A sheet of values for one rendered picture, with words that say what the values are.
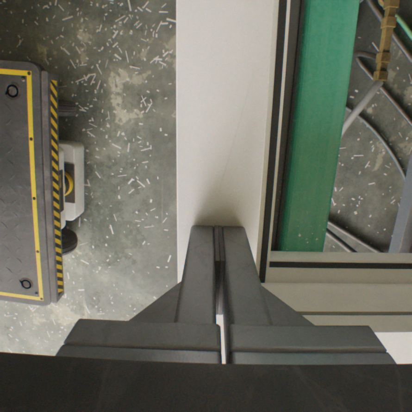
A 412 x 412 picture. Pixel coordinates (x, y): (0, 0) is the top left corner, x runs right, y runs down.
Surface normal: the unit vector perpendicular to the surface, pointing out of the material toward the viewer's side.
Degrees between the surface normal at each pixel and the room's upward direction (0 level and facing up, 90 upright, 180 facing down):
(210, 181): 0
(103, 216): 0
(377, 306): 90
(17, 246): 0
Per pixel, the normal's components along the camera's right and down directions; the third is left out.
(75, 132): -0.02, 0.29
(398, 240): -1.00, -0.04
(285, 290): 0.02, -0.96
